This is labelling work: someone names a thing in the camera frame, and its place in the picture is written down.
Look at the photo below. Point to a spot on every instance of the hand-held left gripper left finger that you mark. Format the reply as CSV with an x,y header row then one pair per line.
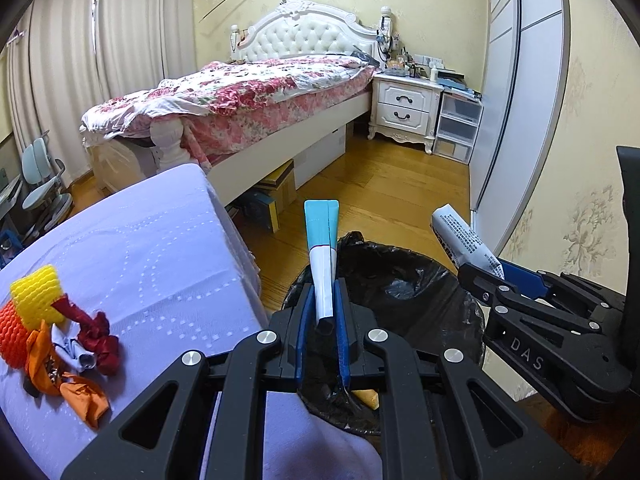
x,y
300,332

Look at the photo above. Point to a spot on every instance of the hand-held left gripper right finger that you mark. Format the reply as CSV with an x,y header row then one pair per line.
x,y
342,332

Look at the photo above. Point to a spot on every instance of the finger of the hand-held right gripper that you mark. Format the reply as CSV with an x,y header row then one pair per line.
x,y
480,281
522,278

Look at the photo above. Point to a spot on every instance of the white printed paper tube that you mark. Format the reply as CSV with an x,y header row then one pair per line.
x,y
460,235

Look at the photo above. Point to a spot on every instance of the round bin with black bag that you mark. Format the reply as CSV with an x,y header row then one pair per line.
x,y
400,285

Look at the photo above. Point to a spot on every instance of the blue and white tube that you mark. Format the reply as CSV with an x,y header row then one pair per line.
x,y
322,260

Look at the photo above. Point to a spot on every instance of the red wrapper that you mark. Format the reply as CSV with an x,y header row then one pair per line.
x,y
97,345

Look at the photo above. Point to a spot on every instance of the orange wrapper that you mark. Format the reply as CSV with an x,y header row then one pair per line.
x,y
40,365
85,400

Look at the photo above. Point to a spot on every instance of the white paper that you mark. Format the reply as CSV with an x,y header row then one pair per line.
x,y
75,355

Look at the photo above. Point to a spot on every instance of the yellow foam fruit net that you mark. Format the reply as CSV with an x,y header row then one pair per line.
x,y
37,295

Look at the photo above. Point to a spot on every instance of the orange foam fruit net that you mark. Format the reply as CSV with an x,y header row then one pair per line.
x,y
12,335

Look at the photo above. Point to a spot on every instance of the yellow wrapper scrap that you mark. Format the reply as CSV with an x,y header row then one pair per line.
x,y
367,398

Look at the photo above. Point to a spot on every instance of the cardboard box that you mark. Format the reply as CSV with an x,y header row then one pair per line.
x,y
280,190

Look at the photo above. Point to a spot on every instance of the clear plastic drawer unit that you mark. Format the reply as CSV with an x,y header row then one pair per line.
x,y
457,125

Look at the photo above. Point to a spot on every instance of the purple tablecloth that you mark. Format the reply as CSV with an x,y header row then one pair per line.
x,y
150,260

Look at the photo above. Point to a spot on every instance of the white storage box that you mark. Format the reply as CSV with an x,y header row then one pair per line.
x,y
320,155

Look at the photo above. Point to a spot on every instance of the white nightstand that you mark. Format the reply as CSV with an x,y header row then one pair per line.
x,y
405,105

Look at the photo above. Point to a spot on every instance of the grey sliding wardrobe door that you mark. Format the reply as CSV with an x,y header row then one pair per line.
x,y
515,85

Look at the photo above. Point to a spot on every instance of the stack of books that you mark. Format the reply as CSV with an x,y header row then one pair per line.
x,y
460,85

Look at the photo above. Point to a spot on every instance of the white bottle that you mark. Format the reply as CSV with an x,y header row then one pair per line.
x,y
434,71

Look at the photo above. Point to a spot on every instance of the assorted bedside items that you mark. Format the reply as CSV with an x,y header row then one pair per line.
x,y
400,57

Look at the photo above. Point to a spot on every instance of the red floral quilt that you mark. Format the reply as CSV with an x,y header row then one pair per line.
x,y
240,95

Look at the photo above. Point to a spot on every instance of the grey desk chair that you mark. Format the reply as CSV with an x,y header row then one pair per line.
x,y
42,195

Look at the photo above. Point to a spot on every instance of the white tufted bed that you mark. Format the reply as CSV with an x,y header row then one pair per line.
x,y
310,35

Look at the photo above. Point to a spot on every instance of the white desk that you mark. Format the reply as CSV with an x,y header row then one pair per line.
x,y
10,195

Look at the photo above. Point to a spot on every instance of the beige curtain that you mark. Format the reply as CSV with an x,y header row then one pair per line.
x,y
145,25
55,75

